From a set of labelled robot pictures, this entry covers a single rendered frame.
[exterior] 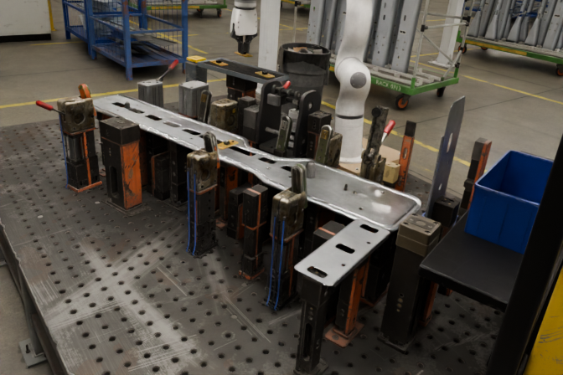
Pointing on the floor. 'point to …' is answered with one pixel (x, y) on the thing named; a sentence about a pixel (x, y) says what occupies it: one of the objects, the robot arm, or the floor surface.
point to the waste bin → (304, 68)
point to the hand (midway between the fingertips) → (243, 48)
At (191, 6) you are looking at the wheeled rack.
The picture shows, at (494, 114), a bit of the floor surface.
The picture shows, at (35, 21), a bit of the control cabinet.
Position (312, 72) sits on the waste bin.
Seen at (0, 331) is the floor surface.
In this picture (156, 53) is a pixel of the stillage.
